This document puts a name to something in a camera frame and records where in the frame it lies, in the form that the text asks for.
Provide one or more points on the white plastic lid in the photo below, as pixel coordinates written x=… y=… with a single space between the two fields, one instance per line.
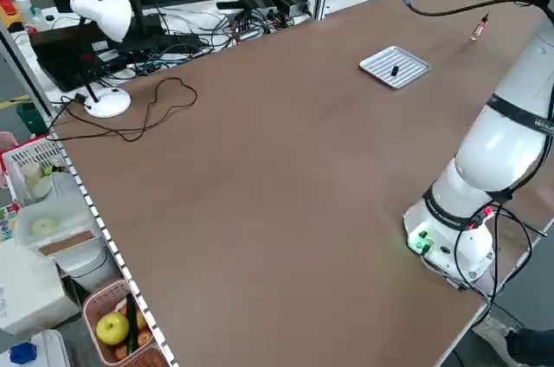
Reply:
x=52 y=349

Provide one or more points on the silver ridged metal tray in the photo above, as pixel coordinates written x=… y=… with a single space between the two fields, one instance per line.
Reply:
x=381 y=65

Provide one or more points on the white plastic bottle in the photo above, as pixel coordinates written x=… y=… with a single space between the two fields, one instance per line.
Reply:
x=23 y=5

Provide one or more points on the small oil bottle red label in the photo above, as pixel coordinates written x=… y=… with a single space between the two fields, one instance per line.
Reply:
x=478 y=29

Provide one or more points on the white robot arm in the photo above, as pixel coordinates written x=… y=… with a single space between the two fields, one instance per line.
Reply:
x=497 y=155

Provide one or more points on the person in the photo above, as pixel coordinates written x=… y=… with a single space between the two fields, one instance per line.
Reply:
x=532 y=347

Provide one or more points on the grey bin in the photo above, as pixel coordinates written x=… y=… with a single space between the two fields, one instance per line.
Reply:
x=86 y=267

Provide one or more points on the yellow green apple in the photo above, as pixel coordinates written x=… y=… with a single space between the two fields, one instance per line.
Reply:
x=112 y=328

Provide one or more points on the blue plastic block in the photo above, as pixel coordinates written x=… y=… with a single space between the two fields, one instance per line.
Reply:
x=21 y=353

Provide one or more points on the white box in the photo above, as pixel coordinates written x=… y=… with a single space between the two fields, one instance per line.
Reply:
x=30 y=293

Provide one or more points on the clear plastic container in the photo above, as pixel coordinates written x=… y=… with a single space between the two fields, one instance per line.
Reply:
x=65 y=215

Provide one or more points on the black laptop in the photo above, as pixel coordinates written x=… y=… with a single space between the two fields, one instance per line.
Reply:
x=56 y=59

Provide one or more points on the white plastic basket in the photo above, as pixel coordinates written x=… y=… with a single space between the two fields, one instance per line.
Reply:
x=26 y=152

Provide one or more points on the red plastic box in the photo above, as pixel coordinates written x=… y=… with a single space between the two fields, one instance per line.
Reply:
x=6 y=3

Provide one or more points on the white desk lamp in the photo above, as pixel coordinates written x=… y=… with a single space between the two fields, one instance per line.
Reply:
x=104 y=12

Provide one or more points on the pink plastic basket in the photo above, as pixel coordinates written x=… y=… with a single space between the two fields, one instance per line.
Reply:
x=93 y=298

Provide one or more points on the green box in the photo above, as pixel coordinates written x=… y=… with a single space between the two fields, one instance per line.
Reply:
x=30 y=118

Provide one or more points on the aluminium table edge rail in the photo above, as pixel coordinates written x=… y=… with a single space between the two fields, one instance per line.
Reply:
x=108 y=241

